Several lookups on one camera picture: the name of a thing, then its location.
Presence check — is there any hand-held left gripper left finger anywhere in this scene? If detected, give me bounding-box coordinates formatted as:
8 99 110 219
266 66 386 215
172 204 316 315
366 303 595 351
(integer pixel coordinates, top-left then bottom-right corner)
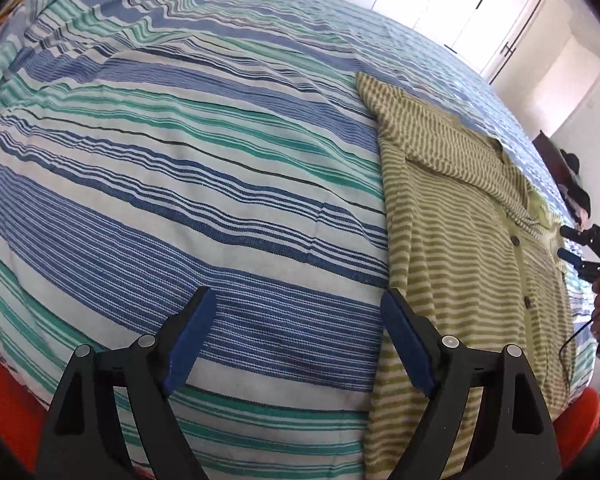
32 286 218 480

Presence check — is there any black cable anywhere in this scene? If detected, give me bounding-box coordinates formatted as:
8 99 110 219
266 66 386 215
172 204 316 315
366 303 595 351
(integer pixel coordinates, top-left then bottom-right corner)
557 310 600 401

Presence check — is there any orange shaggy mat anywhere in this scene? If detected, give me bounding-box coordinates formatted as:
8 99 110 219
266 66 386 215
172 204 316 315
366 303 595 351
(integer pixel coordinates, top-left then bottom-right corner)
0 360 600 476

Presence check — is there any blue green striped bedsheet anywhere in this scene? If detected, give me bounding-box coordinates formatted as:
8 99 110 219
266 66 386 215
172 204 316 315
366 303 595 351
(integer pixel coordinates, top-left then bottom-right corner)
0 0 600 480

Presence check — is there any white door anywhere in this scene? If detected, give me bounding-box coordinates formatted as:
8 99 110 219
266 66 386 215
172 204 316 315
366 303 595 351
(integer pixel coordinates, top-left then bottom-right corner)
485 0 571 86

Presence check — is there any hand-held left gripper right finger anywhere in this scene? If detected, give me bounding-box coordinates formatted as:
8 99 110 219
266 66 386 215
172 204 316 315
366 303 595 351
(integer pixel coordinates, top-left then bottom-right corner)
381 287 566 480

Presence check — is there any green striped knit cardigan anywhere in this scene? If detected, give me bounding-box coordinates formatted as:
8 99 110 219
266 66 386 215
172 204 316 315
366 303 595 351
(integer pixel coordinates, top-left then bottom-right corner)
355 71 578 480

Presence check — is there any pile of clothes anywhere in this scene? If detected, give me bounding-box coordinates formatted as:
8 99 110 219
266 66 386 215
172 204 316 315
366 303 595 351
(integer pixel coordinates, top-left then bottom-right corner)
555 147 593 226

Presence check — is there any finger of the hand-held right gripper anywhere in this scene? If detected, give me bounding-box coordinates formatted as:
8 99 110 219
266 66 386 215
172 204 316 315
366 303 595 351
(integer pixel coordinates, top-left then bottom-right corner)
559 225 600 251
556 247 600 281

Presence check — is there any dark headboard with clothes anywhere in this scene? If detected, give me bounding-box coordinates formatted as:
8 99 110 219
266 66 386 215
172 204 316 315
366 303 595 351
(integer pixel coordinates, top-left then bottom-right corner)
532 130 576 201

